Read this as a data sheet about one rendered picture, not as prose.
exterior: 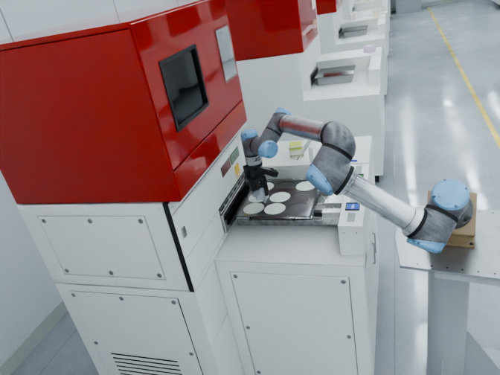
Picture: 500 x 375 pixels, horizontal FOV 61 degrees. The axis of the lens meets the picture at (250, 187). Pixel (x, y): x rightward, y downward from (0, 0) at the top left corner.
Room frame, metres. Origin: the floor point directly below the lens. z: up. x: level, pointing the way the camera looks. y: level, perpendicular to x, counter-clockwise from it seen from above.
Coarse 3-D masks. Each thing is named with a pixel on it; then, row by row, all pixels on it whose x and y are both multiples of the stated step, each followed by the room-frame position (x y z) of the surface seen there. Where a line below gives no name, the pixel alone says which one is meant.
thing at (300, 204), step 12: (288, 180) 1.97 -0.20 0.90; (300, 180) 1.94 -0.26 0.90; (252, 192) 1.91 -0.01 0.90; (276, 192) 1.86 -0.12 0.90; (288, 192) 1.84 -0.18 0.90; (300, 192) 1.82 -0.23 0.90; (312, 192) 1.79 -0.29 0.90; (264, 204) 1.77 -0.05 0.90; (288, 204) 1.72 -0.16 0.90; (300, 204) 1.70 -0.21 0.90; (312, 204) 1.68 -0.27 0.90; (240, 216) 1.70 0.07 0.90; (252, 216) 1.68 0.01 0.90; (264, 216) 1.66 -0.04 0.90; (276, 216) 1.64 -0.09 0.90; (288, 216) 1.62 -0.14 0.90; (300, 216) 1.60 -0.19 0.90
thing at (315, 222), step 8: (240, 224) 1.75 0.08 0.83; (248, 224) 1.74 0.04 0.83; (256, 224) 1.72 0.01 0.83; (264, 224) 1.71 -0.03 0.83; (272, 224) 1.69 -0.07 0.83; (280, 224) 1.68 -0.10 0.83; (288, 224) 1.67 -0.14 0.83; (296, 224) 1.65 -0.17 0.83; (304, 224) 1.64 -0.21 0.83; (312, 224) 1.62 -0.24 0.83; (320, 224) 1.61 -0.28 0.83
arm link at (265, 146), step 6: (264, 132) 1.69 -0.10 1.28; (270, 132) 1.67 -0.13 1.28; (258, 138) 1.70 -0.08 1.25; (264, 138) 1.67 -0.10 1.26; (270, 138) 1.66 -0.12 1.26; (276, 138) 1.67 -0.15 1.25; (252, 144) 1.69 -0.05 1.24; (258, 144) 1.66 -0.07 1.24; (264, 144) 1.63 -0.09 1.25; (270, 144) 1.63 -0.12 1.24; (276, 144) 1.64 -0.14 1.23; (252, 150) 1.69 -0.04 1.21; (258, 150) 1.65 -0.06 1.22; (264, 150) 1.62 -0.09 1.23; (270, 150) 1.63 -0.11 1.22; (276, 150) 1.64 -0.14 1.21; (264, 156) 1.63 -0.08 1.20; (270, 156) 1.63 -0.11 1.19
